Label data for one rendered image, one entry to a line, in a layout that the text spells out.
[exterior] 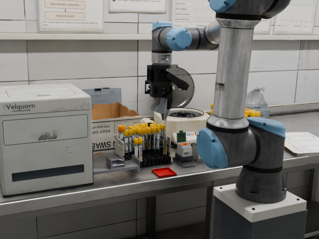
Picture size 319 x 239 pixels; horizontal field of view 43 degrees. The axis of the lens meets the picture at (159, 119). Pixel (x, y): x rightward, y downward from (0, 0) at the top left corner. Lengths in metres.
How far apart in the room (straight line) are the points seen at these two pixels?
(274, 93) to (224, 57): 1.45
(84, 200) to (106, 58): 0.83
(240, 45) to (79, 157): 0.62
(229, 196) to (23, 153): 0.63
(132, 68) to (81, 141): 0.78
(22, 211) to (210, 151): 0.59
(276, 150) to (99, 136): 0.74
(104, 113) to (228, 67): 0.97
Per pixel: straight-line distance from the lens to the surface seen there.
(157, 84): 1.45
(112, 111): 1.92
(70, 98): 1.26
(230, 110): 1.07
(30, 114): 1.25
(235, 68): 1.05
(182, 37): 1.34
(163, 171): 1.46
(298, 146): 1.84
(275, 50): 2.44
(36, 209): 1.30
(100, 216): 2.16
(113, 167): 1.38
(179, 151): 1.53
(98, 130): 1.62
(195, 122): 1.77
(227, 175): 1.54
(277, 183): 1.22
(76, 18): 1.89
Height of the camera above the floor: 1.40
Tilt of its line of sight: 14 degrees down
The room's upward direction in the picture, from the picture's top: 1 degrees clockwise
